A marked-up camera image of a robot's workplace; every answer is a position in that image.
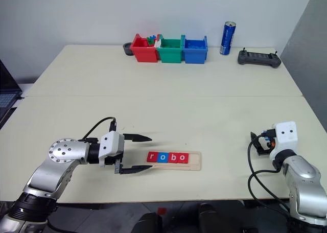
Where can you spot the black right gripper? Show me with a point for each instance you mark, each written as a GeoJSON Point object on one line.
{"type": "Point", "coordinates": [260, 150]}

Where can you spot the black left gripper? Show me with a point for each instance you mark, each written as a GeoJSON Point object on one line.
{"type": "Point", "coordinates": [112, 160]}

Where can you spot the red letter tile r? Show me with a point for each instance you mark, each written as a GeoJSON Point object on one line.
{"type": "Point", "coordinates": [152, 157]}

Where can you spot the blue letter tile o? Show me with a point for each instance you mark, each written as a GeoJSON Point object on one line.
{"type": "Point", "coordinates": [162, 157]}

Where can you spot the red letter tile b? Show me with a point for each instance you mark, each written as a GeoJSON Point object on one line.
{"type": "Point", "coordinates": [172, 158]}

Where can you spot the red letter tile o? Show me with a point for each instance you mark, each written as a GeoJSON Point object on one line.
{"type": "Point", "coordinates": [183, 158]}

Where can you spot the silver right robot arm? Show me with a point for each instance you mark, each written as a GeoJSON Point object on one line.
{"type": "Point", "coordinates": [304, 176]}

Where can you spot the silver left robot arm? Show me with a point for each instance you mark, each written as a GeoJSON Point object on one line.
{"type": "Point", "coordinates": [64, 151]}

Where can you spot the wooden letter tray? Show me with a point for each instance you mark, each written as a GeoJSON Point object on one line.
{"type": "Point", "coordinates": [194, 163]}

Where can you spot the dark rounded shape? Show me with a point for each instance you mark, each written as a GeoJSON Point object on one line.
{"type": "Point", "coordinates": [208, 217]}
{"type": "Point", "coordinates": [146, 224]}

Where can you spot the black handheld controller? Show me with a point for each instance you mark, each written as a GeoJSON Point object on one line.
{"type": "Point", "coordinates": [258, 58]}

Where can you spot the red plastic bin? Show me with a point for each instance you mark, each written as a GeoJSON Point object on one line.
{"type": "Point", "coordinates": [144, 54]}

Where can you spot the green plastic bin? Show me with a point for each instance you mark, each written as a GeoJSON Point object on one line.
{"type": "Point", "coordinates": [169, 56]}

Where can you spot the white toy brick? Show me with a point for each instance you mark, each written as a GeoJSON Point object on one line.
{"type": "Point", "coordinates": [158, 44]}

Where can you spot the blue plastic bin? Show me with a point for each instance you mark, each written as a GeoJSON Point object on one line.
{"type": "Point", "coordinates": [194, 56]}

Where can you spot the green toy brick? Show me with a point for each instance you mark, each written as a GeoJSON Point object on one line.
{"type": "Point", "coordinates": [150, 41]}

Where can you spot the blue drink can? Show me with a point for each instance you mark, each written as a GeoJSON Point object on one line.
{"type": "Point", "coordinates": [227, 38]}

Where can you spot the blue toy brick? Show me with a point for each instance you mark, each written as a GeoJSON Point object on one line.
{"type": "Point", "coordinates": [152, 36]}

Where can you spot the dark laptop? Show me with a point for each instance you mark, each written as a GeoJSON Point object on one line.
{"type": "Point", "coordinates": [7, 90]}

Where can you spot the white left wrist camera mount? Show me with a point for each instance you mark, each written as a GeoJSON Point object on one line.
{"type": "Point", "coordinates": [110, 143]}

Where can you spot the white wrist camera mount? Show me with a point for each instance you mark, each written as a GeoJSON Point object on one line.
{"type": "Point", "coordinates": [286, 136]}
{"type": "Point", "coordinates": [110, 143]}

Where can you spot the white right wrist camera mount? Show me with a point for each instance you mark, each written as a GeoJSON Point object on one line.
{"type": "Point", "coordinates": [286, 136]}

